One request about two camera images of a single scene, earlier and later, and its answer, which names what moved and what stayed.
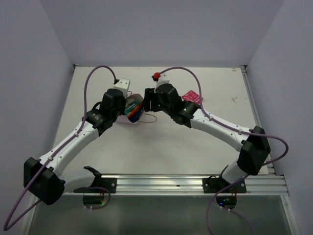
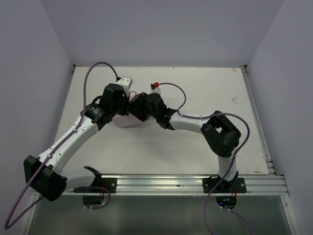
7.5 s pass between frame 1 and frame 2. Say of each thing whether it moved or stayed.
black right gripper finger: moved
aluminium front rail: stayed
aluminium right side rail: stayed
